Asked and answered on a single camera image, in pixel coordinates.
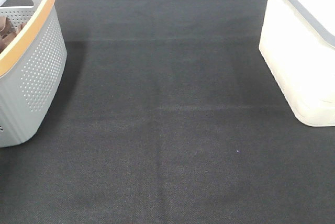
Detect white plastic storage bin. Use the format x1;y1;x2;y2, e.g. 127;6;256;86
259;0;334;127

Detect grey perforated laundry basket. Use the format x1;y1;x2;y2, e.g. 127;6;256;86
1;0;67;147

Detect brown towels inside basket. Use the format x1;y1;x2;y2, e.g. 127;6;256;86
0;16;26;52

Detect black fabric table cloth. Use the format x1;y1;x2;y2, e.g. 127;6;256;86
1;0;334;223

